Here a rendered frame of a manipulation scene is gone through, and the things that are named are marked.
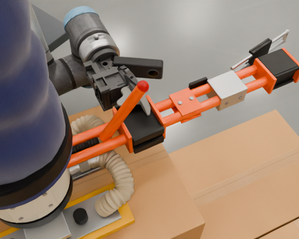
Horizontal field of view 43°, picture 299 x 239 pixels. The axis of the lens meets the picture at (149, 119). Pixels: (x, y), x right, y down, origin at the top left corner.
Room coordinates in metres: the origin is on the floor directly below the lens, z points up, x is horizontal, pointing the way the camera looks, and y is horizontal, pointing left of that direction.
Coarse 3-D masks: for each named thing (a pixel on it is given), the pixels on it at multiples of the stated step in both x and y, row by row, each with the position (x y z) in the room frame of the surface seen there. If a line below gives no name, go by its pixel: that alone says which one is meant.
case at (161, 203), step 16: (80, 112) 0.59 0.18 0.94; (96, 112) 0.59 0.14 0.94; (112, 112) 0.59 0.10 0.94; (160, 144) 0.49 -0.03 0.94; (128, 160) 0.44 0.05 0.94; (144, 160) 0.44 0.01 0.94; (160, 160) 0.44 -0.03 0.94; (96, 176) 0.40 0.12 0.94; (144, 176) 0.40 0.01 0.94; (160, 176) 0.40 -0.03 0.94; (176, 176) 0.40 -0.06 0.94; (80, 192) 0.36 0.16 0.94; (144, 192) 0.36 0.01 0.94; (160, 192) 0.36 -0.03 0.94; (176, 192) 0.36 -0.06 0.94; (144, 208) 0.32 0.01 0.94; (160, 208) 0.32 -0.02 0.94; (176, 208) 0.32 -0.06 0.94; (192, 208) 0.32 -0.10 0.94; (0, 224) 0.29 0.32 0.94; (144, 224) 0.29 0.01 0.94; (160, 224) 0.29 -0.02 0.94; (176, 224) 0.29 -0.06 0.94; (192, 224) 0.29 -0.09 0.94
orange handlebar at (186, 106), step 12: (240, 72) 0.58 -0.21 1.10; (252, 72) 0.59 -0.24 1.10; (204, 84) 0.55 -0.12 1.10; (252, 84) 0.55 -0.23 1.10; (264, 84) 0.55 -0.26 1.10; (180, 96) 0.51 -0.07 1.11; (192, 96) 0.51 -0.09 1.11; (216, 96) 0.51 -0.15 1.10; (168, 108) 0.49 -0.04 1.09; (180, 108) 0.48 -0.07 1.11; (192, 108) 0.48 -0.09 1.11; (204, 108) 0.49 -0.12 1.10; (168, 120) 0.45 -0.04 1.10; (180, 120) 0.46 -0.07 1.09; (84, 132) 0.42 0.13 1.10; (96, 132) 0.42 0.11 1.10; (108, 144) 0.39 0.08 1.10; (120, 144) 0.40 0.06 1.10; (72, 156) 0.36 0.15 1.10; (84, 156) 0.37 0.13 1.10
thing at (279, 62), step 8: (264, 56) 0.62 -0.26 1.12; (272, 56) 0.62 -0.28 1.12; (280, 56) 0.62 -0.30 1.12; (288, 56) 0.62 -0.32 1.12; (256, 64) 0.60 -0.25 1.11; (264, 64) 0.59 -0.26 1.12; (272, 64) 0.59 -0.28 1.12; (280, 64) 0.59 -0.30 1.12; (288, 64) 0.59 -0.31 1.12; (296, 64) 0.59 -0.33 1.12; (264, 72) 0.58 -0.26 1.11; (272, 72) 0.57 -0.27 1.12; (280, 72) 0.57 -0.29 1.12; (288, 72) 0.57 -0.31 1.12; (296, 72) 0.59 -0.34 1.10; (272, 80) 0.55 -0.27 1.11; (280, 80) 0.57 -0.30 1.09; (288, 80) 0.58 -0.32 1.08; (296, 80) 0.58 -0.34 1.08; (264, 88) 0.56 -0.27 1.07; (272, 88) 0.55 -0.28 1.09
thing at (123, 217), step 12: (96, 192) 0.34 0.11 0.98; (108, 192) 0.34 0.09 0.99; (72, 204) 0.32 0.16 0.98; (84, 204) 0.31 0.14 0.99; (72, 216) 0.29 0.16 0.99; (84, 216) 0.28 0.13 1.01; (96, 216) 0.29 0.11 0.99; (108, 216) 0.29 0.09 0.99; (120, 216) 0.29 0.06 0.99; (132, 216) 0.29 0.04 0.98; (12, 228) 0.26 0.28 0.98; (72, 228) 0.26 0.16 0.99; (84, 228) 0.26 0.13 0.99; (96, 228) 0.26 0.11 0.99; (108, 228) 0.26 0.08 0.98; (120, 228) 0.27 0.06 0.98
